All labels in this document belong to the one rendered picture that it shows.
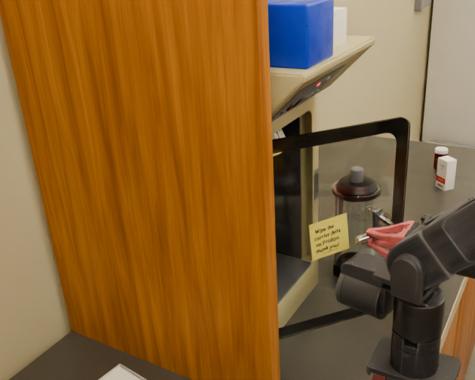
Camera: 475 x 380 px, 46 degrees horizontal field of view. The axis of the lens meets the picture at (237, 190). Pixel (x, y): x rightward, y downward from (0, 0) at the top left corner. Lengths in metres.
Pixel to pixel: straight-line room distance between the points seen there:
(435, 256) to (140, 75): 0.49
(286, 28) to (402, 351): 0.46
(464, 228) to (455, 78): 3.40
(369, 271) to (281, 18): 0.37
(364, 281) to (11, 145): 0.70
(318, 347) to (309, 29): 0.63
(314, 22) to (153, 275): 0.51
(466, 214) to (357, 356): 0.60
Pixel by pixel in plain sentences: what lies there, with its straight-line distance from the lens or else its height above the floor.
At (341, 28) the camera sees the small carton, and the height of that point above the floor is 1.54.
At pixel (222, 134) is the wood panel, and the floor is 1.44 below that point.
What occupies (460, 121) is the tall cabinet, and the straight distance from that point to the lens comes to 4.05.
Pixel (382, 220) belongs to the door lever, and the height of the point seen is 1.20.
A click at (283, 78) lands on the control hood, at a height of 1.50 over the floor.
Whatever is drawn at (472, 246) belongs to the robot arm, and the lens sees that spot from 0.61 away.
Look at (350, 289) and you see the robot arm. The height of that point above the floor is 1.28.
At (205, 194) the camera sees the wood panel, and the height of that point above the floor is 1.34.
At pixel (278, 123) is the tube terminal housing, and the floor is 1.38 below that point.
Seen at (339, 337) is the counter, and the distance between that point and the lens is 1.18.
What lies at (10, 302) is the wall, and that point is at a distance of 1.19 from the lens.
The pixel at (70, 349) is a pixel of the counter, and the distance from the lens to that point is 1.24.
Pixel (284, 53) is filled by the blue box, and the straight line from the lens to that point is 0.83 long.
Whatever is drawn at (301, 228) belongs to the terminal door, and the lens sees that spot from 0.98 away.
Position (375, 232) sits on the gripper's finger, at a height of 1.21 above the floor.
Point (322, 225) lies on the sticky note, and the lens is 1.00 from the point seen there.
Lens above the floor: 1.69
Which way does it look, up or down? 24 degrees down
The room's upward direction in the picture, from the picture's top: 4 degrees counter-clockwise
